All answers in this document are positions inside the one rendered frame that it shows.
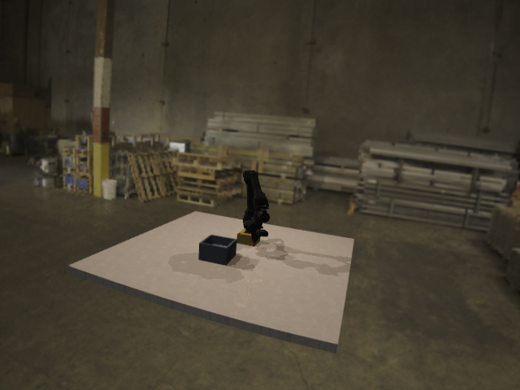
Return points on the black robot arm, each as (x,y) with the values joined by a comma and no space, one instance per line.
(257,202)

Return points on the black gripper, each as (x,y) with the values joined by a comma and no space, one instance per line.
(257,232)

